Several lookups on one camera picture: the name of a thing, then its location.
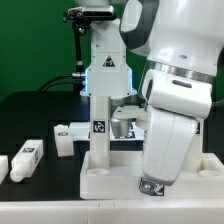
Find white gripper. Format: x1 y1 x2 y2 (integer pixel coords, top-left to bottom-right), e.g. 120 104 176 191
139 69 212 195

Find white desk top tray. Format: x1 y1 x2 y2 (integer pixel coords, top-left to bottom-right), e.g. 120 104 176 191
80 149 224 200

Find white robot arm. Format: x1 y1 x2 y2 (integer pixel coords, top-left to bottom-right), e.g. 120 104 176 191
80 0 224 199

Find white front rail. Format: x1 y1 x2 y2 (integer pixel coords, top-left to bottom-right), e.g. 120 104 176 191
0 199 224 224

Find white flat base plate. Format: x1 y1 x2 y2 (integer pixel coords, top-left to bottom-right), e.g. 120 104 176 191
69 122 144 141

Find black camera stand pole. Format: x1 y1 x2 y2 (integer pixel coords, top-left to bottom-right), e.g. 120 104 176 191
72 22 85 91

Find black cables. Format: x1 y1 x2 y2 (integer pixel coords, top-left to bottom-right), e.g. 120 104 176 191
37 75 83 92

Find black camera on stand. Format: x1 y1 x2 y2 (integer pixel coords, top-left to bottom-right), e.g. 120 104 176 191
63 6 116 23

